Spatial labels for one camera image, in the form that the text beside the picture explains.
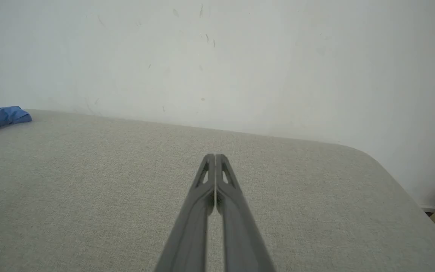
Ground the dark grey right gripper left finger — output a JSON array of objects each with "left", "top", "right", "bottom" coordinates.
[{"left": 154, "top": 154, "right": 216, "bottom": 272}]

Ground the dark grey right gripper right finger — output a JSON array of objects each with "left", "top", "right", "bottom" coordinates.
[{"left": 215, "top": 154, "right": 277, "bottom": 272}]

